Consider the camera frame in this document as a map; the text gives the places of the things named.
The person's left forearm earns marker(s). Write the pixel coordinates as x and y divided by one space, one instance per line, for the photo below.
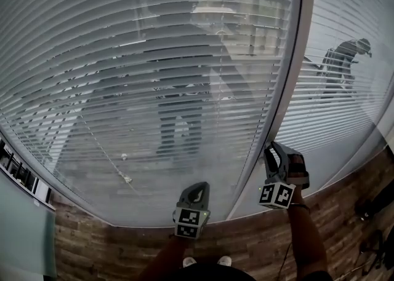
172 255

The black metal railing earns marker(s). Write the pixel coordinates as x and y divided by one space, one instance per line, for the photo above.
21 172

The person's black shorts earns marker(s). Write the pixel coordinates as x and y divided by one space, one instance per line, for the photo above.
215 273

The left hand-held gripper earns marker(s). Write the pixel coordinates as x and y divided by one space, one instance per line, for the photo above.
188 221

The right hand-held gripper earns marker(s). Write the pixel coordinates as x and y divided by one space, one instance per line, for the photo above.
277 195

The person's right hand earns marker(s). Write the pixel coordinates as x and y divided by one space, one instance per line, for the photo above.
298 164

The white window frame post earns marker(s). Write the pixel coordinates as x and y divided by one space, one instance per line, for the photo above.
303 43

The person's right forearm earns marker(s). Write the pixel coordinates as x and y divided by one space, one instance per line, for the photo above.
307 236

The frosted glass door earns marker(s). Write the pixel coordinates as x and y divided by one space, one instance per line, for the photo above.
24 227

